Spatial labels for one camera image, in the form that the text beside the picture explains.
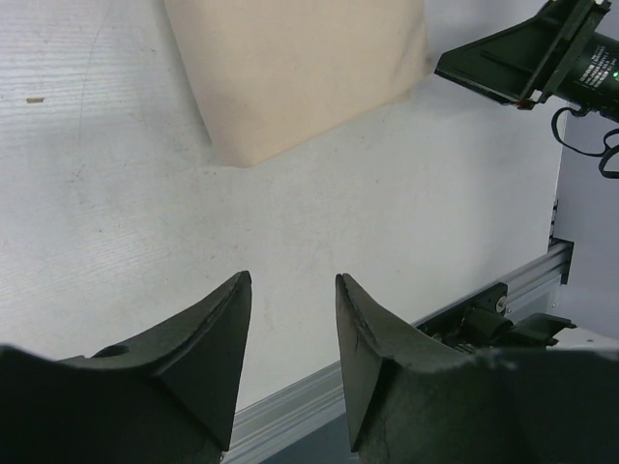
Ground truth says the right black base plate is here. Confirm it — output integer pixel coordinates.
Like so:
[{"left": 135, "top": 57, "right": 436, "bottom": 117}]
[{"left": 414, "top": 282, "right": 508, "bottom": 336}]

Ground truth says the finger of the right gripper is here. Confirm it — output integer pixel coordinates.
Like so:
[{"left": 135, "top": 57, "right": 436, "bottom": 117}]
[{"left": 434, "top": 9, "right": 570, "bottom": 104}]

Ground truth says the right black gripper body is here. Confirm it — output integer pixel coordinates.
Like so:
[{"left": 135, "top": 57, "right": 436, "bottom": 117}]
[{"left": 536, "top": 1, "right": 618, "bottom": 121}]

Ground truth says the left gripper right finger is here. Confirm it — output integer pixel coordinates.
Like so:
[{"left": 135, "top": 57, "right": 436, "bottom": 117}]
[{"left": 336, "top": 275, "right": 618, "bottom": 463}]

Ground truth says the beige cloth kit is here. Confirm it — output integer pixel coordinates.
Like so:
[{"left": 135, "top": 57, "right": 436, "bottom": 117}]
[{"left": 164, "top": 1, "right": 429, "bottom": 167}]

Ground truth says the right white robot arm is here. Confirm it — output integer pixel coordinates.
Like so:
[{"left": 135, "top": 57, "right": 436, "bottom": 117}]
[{"left": 419, "top": 0, "right": 618, "bottom": 353}]

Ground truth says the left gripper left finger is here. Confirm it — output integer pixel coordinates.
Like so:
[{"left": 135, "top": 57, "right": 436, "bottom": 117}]
[{"left": 1, "top": 271, "right": 252, "bottom": 463}]

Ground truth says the front aluminium rail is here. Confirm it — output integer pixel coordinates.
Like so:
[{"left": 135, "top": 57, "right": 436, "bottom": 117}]
[{"left": 222, "top": 239, "right": 575, "bottom": 463}]

